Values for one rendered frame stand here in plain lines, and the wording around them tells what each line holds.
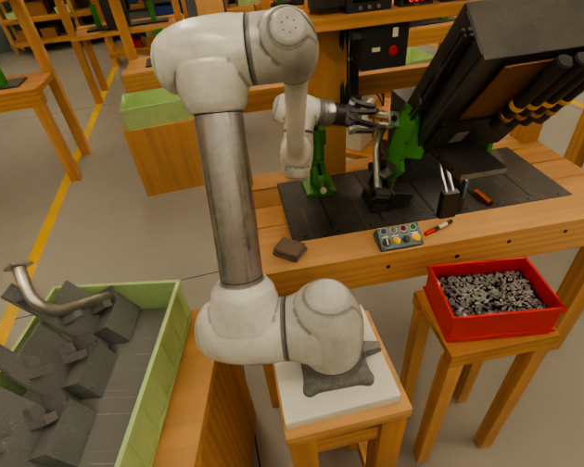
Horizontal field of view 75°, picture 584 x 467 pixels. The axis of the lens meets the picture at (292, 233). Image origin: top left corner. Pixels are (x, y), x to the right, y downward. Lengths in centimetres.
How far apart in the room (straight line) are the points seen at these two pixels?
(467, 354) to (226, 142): 89
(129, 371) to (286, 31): 96
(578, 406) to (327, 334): 162
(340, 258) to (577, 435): 136
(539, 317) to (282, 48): 98
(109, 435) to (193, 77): 87
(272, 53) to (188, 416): 92
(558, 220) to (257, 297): 116
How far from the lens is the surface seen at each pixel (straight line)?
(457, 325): 119
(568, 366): 240
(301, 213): 150
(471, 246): 148
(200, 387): 119
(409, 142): 139
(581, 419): 226
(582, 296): 212
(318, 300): 83
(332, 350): 88
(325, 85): 162
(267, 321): 86
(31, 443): 116
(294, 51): 74
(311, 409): 101
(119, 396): 120
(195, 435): 114
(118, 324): 128
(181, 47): 79
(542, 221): 162
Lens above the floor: 179
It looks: 39 degrees down
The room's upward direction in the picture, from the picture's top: 6 degrees counter-clockwise
